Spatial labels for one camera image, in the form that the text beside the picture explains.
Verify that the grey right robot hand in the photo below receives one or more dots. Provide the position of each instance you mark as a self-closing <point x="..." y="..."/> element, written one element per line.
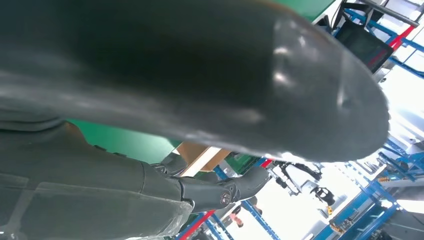
<point x="165" y="66"/>

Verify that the brown cardboard box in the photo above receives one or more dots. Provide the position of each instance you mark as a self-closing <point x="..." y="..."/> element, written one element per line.
<point x="192" y="152"/>

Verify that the green plastic crate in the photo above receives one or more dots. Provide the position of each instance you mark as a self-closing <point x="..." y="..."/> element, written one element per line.
<point x="245" y="162"/>

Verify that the white humanoid robot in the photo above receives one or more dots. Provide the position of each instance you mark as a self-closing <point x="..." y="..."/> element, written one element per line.
<point x="298" y="175"/>

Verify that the dark tablet screen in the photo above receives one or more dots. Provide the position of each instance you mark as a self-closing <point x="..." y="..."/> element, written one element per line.
<point x="364" y="43"/>

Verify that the blue metal rack frame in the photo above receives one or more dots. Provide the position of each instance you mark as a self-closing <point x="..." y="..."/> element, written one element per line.
<point x="260" y="218"/>

